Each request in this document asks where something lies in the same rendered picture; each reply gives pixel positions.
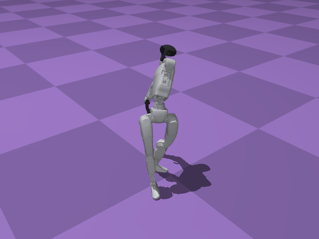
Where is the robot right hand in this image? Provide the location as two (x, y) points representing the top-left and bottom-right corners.
(145, 100), (151, 114)

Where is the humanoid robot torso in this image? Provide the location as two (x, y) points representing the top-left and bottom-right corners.
(150, 63), (175, 123)

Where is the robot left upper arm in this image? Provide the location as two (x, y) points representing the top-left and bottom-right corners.
(159, 58), (176, 72)

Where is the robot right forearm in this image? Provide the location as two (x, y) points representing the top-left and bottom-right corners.
(145, 82), (153, 102)

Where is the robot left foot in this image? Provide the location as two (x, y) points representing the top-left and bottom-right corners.
(155, 164), (168, 172)

